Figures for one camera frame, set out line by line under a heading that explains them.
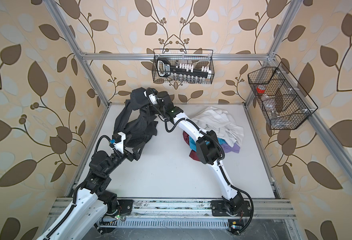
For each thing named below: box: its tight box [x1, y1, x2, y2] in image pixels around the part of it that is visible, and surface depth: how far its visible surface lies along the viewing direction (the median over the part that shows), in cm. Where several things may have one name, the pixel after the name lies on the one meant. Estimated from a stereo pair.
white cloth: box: [191, 106, 244, 148], surface depth 100 cm
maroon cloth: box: [182, 130, 201, 162], surface depth 95 cm
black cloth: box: [113, 87, 158, 146], surface depth 90 cm
